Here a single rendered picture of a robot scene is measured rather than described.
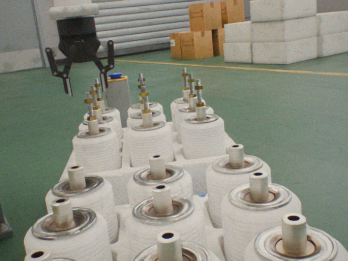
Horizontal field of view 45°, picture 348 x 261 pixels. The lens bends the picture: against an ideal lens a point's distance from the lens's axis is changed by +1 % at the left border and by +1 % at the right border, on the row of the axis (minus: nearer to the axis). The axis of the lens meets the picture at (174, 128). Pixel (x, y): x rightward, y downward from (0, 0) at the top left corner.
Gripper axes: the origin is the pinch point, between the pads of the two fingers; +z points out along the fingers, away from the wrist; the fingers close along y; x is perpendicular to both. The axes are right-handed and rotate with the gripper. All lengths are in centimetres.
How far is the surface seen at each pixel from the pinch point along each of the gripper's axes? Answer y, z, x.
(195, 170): -19.0, 18.9, 10.2
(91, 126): 0.2, 8.1, 1.0
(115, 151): -3.7, 14.0, 3.0
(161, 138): -13.5, 12.0, 5.9
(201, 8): -143, -20, -380
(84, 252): 3.7, 12.0, 46.5
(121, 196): -3.4, 22.3, 8.2
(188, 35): -125, 8, -383
